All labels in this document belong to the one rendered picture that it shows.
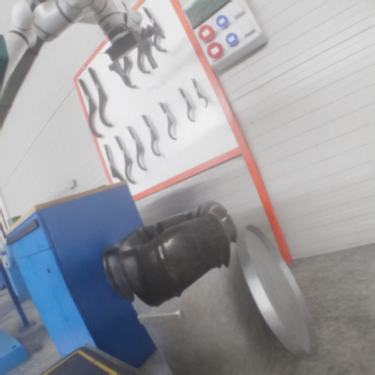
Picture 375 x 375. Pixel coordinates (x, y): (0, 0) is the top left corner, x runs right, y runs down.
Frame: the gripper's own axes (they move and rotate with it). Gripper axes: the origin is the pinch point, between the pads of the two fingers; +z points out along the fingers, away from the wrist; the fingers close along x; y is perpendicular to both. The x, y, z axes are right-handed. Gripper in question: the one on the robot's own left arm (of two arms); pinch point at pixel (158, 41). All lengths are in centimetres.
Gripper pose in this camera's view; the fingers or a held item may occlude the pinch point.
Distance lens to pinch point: 183.9
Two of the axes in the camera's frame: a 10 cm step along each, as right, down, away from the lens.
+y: -2.6, -9.2, 2.9
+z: 7.1, 0.2, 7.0
